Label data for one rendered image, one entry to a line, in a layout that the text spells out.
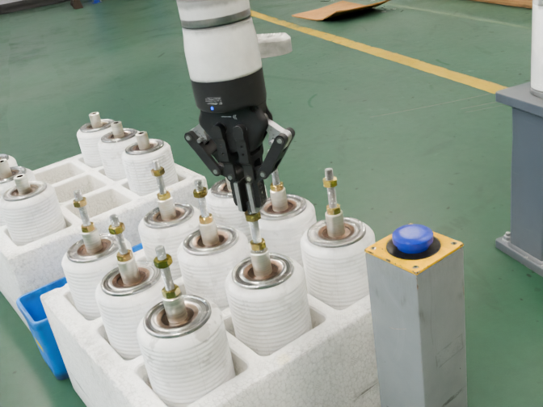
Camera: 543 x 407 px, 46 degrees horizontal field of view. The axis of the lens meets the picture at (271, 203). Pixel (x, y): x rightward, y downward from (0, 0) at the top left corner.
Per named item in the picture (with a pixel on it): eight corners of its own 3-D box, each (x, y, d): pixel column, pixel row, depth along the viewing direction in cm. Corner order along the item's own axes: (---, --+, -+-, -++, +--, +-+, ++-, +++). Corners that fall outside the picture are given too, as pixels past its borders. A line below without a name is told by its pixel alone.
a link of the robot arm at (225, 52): (296, 50, 70) (288, -9, 67) (246, 81, 61) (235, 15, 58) (225, 53, 74) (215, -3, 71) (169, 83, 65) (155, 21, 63)
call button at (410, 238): (411, 236, 67) (410, 219, 66) (442, 248, 64) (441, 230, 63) (385, 251, 65) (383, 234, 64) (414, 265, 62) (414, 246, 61)
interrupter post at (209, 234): (203, 240, 87) (198, 218, 85) (220, 237, 87) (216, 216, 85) (201, 249, 84) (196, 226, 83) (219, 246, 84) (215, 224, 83)
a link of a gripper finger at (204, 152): (199, 122, 72) (236, 159, 72) (191, 132, 73) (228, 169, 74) (186, 131, 70) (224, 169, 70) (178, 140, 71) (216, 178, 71)
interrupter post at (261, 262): (252, 280, 76) (247, 256, 74) (254, 269, 78) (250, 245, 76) (272, 278, 75) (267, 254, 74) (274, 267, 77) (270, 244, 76)
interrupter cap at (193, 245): (187, 232, 89) (186, 228, 89) (240, 225, 89) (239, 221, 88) (179, 261, 82) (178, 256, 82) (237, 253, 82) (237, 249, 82)
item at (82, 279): (116, 383, 90) (81, 274, 82) (83, 357, 97) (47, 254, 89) (171, 347, 96) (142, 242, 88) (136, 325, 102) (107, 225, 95)
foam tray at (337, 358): (268, 283, 120) (253, 197, 113) (431, 382, 91) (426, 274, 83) (73, 389, 101) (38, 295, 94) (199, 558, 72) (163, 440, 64)
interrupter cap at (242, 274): (228, 294, 74) (226, 289, 73) (236, 260, 80) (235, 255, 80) (292, 289, 73) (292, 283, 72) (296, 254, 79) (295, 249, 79)
